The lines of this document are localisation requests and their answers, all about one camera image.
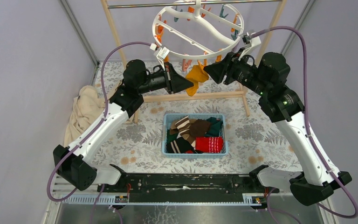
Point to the black sock with beige stripes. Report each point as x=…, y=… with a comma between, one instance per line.
x=179, y=146

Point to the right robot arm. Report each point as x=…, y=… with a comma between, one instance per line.
x=319, y=177

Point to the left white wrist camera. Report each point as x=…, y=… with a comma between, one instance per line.
x=160, y=53

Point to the white round clip hanger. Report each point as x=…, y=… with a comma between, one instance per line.
x=198, y=29

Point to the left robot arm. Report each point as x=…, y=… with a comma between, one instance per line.
x=73, y=163

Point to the tan brown sock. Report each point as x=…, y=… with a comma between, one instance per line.
x=173, y=129

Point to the brown striped sock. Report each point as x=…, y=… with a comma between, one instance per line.
x=183, y=127

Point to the mustard yellow sock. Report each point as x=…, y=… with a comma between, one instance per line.
x=196, y=75

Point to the red patterned sock pair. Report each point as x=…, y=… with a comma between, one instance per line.
x=212, y=145

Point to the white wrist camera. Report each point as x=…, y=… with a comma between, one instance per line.
x=160, y=53
x=250, y=43

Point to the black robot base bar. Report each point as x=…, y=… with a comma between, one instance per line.
x=186, y=188

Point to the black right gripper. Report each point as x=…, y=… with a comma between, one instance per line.
x=217, y=70

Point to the light blue plastic basket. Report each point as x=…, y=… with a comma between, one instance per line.
x=169, y=118

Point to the dark teal sock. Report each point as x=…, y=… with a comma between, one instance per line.
x=215, y=127

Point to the dark brown sock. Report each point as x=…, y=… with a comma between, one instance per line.
x=199, y=128

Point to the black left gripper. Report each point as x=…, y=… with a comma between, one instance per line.
x=172, y=81

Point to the dark green sock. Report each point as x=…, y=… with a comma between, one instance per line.
x=171, y=137

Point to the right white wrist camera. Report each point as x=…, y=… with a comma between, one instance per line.
x=250, y=43

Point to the beige crumpled cloth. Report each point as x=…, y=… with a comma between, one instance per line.
x=87, y=107

